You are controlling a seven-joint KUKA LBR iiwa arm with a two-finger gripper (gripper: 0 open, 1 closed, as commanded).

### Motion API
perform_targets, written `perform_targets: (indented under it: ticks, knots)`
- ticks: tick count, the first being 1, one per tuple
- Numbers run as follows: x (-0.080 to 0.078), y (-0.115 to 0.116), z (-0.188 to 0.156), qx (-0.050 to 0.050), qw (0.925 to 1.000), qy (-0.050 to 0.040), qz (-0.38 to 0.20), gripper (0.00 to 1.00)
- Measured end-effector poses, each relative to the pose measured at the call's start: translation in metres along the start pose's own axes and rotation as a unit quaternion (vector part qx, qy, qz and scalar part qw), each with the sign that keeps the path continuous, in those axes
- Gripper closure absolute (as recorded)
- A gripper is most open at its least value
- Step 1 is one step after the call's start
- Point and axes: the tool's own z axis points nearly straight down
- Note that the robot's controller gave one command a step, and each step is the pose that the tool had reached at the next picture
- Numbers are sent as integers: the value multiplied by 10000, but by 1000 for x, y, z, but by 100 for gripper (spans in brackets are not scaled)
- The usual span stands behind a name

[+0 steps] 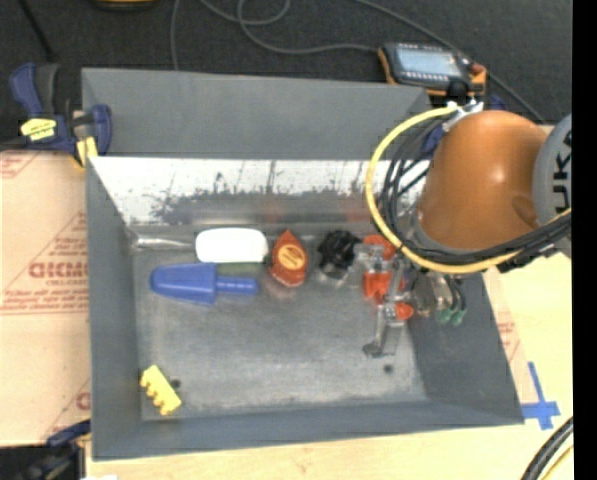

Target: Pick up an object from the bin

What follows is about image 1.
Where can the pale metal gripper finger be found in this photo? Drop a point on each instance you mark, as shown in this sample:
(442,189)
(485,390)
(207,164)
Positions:
(373,258)
(384,335)

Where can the orange plastic toy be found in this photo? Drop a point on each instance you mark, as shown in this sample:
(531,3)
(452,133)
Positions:
(375,288)

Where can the black knob-shaped object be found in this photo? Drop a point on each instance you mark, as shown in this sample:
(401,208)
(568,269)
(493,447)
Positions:
(337,250)

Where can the red-orange pointed toy yellow label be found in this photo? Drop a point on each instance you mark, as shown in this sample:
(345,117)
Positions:
(289,258)

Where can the grey metal bin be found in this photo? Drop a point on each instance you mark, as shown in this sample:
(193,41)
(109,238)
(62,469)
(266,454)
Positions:
(278,348)

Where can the white rounded block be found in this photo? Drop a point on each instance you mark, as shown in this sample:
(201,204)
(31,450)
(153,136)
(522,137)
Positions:
(230,245)

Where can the blue cone-shaped bottle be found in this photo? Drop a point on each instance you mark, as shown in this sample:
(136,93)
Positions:
(188,283)

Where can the yellow toothed block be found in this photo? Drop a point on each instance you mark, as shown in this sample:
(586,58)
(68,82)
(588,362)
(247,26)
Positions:
(160,390)

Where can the brown cardboard board red print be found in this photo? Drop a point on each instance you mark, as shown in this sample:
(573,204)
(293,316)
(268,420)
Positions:
(38,248)

